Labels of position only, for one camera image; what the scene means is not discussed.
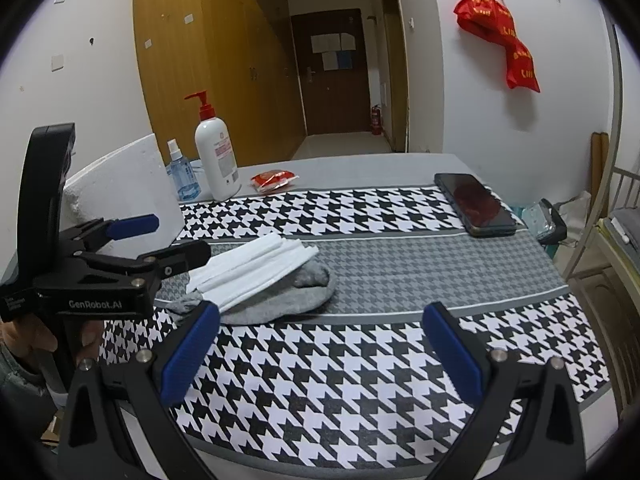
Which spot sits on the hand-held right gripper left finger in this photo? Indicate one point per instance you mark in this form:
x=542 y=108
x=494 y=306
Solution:
x=187 y=355

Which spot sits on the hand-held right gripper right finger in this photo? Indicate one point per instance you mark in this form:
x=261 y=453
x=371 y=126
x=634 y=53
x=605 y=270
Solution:
x=452 y=355

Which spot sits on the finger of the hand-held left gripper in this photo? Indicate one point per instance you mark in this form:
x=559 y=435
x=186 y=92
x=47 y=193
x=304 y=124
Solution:
x=135 y=225
x=185 y=255

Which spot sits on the white foam box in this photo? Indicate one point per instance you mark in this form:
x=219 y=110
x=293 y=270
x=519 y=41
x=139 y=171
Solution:
x=125 y=180

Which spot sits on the white cloth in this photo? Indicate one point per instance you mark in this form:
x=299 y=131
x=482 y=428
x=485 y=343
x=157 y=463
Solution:
x=255 y=265

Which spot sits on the person's left hand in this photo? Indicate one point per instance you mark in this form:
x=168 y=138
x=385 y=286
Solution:
x=25 y=335

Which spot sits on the clear spray bottle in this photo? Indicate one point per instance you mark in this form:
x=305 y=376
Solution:
x=184 y=177

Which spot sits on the white red pump bottle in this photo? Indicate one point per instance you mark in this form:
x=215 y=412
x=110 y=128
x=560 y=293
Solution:
x=215 y=160

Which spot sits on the houndstooth table cloth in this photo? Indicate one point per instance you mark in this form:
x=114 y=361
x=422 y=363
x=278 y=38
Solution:
x=350 y=360

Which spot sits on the red snack packet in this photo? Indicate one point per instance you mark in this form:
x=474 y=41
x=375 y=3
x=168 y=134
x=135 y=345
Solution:
x=272 y=181

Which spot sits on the grey sock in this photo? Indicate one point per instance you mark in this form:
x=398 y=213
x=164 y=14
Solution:
x=295 y=300

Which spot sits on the black smartphone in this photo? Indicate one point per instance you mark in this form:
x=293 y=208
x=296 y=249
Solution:
x=475 y=205

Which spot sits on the clear plastic packet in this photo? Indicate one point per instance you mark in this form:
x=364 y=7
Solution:
x=532 y=220

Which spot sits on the wooden wardrobe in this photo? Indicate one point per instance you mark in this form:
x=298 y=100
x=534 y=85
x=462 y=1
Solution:
x=200 y=60

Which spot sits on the dark brown entrance door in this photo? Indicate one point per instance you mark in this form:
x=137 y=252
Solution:
x=332 y=100

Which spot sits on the red fire extinguisher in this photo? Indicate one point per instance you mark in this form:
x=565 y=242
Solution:
x=376 y=120

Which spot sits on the wooden boards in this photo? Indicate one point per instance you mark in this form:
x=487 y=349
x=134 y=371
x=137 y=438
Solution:
x=600 y=160

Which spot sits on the paper notices on door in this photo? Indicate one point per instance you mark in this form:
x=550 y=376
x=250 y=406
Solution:
x=332 y=50

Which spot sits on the light wooden side door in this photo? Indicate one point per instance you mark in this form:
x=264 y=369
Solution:
x=395 y=60

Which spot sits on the red plastic bag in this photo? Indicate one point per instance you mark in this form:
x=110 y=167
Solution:
x=500 y=30

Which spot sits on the white wall switch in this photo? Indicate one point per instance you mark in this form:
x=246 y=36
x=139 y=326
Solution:
x=58 y=62

